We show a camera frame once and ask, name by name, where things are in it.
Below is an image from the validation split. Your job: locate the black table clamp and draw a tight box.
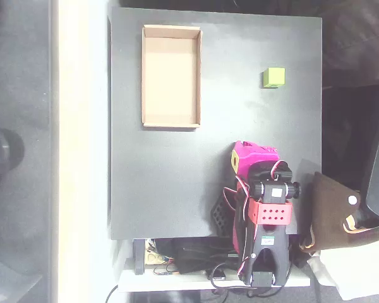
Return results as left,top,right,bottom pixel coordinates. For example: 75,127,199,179
132,239,146,275

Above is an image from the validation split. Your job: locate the white crumpled sheet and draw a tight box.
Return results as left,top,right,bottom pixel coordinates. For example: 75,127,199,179
309,239,379,300

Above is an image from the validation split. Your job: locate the short black cable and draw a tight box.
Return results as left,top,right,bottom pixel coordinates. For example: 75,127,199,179
105,283,119,303

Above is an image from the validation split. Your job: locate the brown leather bag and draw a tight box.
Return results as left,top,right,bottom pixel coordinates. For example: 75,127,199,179
298,171,379,254

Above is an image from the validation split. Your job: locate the beige controller circuit board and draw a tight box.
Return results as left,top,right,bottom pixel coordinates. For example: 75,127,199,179
144,239,174,266

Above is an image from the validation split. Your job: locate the white shelf board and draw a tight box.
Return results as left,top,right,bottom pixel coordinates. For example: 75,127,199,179
118,258,312,293

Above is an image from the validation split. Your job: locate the red white black servo wire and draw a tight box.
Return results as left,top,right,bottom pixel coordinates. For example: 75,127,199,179
223,186,241,218

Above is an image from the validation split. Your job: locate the green cube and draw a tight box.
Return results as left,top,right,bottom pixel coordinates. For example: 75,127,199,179
262,67,287,89

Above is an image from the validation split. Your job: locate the shallow cardboard box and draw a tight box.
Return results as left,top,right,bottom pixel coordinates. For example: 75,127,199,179
141,24,203,129

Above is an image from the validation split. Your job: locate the long black looped cable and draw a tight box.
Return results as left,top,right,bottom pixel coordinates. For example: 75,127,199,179
210,263,293,297

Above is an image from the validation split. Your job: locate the black power adapter brick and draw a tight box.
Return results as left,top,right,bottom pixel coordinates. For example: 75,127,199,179
173,238,241,275

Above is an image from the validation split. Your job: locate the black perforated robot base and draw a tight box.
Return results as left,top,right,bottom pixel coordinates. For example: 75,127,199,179
210,192,238,237

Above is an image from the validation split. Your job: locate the black round cylinder object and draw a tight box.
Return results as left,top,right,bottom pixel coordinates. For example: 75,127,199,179
0,128,25,190

